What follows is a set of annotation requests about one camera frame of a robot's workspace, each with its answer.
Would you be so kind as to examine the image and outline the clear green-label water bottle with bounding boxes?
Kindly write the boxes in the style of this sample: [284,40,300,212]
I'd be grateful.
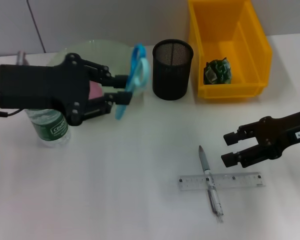
[24,108,72,148]

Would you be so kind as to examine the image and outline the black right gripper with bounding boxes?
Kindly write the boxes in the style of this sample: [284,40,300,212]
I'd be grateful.
[221,108,300,168]

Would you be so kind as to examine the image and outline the pink peach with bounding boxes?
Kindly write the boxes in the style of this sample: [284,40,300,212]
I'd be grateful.
[88,81,105,101]

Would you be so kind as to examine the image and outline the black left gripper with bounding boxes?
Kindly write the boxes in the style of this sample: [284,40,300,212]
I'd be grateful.
[0,53,91,126]

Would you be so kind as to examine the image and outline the green plastic wrapper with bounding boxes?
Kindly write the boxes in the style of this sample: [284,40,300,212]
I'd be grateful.
[203,57,233,85]

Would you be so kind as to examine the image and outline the grey clear pen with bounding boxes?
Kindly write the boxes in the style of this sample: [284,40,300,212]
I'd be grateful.
[198,145,225,223]

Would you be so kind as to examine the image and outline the blue scissors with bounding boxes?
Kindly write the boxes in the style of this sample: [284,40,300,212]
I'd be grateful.
[114,42,151,121]

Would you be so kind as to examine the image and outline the yellow plastic bin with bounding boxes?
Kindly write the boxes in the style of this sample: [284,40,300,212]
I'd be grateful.
[188,0,273,101]

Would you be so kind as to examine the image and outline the green wavy glass fruit plate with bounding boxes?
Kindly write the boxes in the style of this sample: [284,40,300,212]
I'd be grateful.
[46,39,146,101]

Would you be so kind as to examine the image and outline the black mesh pen holder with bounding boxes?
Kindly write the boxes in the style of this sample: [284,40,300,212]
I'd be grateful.
[152,38,195,101]

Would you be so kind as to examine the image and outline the transparent plastic ruler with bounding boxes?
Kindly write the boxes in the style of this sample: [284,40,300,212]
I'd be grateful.
[177,171,266,192]

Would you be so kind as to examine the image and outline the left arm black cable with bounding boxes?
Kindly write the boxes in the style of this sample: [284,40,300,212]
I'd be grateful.
[0,108,22,118]

